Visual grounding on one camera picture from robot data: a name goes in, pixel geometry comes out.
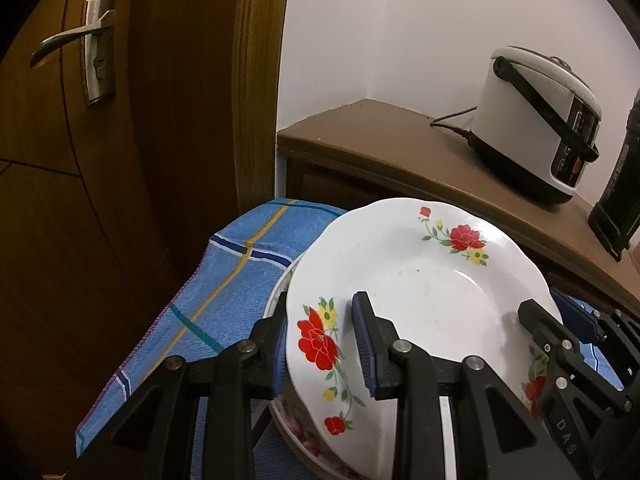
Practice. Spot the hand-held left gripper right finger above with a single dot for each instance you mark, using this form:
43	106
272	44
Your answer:
364	345

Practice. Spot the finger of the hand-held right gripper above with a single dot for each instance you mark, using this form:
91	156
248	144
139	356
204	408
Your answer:
542	325
580	317

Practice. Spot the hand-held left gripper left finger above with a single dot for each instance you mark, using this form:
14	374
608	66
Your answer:
270	345

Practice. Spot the plain grey plate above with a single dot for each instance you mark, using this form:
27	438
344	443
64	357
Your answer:
275	295

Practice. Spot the red flower white plate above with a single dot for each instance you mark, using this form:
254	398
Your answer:
425	270

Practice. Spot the pink floral rim plate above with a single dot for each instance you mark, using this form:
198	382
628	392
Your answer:
300	440

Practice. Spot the blue plaid tablecloth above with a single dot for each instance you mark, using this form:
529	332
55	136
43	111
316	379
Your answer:
225	285

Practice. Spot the black thermos flask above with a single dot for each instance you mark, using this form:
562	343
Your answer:
617	200

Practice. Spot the white black rice cooker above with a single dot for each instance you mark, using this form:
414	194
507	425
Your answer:
505	125

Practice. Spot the brown wooden cabinet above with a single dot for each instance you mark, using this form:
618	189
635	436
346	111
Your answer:
375	135

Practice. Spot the brown wooden door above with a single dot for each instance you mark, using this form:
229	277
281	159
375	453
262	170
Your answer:
75	260

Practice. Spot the wooden door frame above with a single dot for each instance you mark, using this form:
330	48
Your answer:
200	110

